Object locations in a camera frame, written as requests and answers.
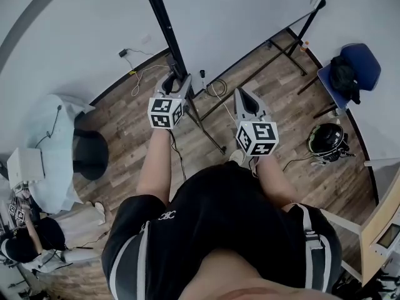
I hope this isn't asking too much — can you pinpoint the thin black adapter cable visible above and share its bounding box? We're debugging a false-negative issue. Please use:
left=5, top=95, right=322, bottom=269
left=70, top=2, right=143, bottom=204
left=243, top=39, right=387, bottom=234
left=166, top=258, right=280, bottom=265
left=126, top=48, right=156, bottom=56

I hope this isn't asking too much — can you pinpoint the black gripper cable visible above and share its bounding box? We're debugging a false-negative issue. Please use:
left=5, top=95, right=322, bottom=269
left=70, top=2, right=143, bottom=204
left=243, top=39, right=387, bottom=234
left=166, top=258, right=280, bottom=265
left=169, top=129, right=188, bottom=183

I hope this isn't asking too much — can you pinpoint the black metal stand frame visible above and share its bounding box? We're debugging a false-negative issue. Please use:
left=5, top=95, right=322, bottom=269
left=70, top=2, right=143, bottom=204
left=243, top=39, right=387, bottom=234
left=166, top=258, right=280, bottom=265
left=139, top=0, right=334, bottom=155

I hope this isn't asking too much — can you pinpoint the white box appliance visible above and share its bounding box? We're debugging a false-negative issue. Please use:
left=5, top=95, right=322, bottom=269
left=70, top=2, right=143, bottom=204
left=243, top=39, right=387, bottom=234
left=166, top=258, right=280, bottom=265
left=6, top=147, right=46, bottom=189

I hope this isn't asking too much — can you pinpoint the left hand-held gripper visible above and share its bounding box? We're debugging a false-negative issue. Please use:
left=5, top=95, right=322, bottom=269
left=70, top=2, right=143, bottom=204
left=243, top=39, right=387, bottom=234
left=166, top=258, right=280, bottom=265
left=147, top=73, right=193, bottom=131

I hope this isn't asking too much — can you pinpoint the person's right forearm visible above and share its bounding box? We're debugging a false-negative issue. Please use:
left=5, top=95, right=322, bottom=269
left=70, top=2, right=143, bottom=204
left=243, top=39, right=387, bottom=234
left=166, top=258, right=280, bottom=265
left=256, top=154, right=303, bottom=214

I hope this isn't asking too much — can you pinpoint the black floor cable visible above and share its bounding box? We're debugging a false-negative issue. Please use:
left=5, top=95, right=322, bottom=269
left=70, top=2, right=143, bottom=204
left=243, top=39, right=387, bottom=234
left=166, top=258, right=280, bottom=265
left=282, top=154, right=315, bottom=173

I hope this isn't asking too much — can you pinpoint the coiled black cable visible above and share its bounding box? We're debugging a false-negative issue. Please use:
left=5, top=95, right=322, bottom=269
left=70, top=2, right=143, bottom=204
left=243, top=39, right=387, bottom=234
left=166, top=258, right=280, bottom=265
left=206, top=78, right=228, bottom=98

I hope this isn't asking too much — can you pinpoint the blue chair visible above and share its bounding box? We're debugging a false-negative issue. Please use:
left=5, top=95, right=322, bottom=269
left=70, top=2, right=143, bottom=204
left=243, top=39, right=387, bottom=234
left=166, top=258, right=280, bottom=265
left=296, top=43, right=382, bottom=120

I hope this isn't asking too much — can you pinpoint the person's black striped shirt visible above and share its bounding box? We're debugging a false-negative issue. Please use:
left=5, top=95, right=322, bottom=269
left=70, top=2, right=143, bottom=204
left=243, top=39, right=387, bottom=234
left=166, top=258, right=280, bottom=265
left=101, top=161, right=343, bottom=295

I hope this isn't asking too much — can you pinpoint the white side panel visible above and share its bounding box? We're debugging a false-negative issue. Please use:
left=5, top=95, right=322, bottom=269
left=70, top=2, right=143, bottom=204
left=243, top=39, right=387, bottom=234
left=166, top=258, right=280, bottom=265
left=364, top=157, right=400, bottom=204

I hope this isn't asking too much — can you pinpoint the person's white shoe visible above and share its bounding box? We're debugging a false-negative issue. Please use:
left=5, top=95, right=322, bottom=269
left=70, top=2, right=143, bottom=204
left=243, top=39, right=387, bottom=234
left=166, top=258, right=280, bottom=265
left=229, top=149, right=246, bottom=165

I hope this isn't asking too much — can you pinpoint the black green helmet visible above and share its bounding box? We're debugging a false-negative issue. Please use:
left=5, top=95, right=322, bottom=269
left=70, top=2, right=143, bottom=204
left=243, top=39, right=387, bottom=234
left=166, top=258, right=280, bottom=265
left=307, top=122, right=357, bottom=165

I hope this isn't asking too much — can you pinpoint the white device with screen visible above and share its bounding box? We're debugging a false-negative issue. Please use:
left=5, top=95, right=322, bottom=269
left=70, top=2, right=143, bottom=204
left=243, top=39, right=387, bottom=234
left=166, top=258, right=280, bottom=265
left=370, top=220, right=400, bottom=264

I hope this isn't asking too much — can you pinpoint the black round stool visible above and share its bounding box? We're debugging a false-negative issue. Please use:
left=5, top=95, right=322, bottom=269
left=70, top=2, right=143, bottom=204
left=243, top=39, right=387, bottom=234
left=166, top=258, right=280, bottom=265
left=73, top=129, right=109, bottom=181

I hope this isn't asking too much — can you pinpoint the round table with cloth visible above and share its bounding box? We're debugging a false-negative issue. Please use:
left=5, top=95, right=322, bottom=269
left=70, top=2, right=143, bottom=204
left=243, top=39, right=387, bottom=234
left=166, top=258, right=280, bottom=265
left=26, top=94, right=96, bottom=214

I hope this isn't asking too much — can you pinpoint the black bag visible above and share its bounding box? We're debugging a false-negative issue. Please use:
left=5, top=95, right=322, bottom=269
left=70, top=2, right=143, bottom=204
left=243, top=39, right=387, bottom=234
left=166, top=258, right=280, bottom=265
left=329, top=56, right=362, bottom=105

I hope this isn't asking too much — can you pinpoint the white floor cable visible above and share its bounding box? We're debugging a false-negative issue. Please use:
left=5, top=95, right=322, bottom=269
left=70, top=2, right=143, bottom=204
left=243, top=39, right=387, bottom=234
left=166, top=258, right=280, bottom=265
left=211, top=82, right=236, bottom=122

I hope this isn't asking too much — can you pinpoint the wooden desk white frame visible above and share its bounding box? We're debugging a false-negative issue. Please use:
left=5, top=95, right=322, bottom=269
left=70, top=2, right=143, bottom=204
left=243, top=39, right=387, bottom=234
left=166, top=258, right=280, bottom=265
left=320, top=173, right=400, bottom=288

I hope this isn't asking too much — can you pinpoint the black cable with round puck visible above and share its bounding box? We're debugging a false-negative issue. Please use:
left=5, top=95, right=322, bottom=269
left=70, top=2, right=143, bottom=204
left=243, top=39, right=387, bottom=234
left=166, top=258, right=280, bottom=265
left=34, top=104, right=63, bottom=149

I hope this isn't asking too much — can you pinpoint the white cable yellow tag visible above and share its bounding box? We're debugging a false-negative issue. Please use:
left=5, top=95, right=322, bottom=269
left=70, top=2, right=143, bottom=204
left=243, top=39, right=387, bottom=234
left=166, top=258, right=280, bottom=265
left=124, top=56, right=171, bottom=98

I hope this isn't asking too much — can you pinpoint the person's left forearm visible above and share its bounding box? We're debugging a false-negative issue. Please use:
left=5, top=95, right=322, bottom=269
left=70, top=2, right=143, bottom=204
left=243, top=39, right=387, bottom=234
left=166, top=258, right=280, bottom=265
left=136, top=128, right=172, bottom=204

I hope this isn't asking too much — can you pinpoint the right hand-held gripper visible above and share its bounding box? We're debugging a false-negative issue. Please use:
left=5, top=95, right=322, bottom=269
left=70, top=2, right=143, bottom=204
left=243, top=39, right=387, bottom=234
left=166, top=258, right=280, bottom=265
left=234, top=87, right=279, bottom=158

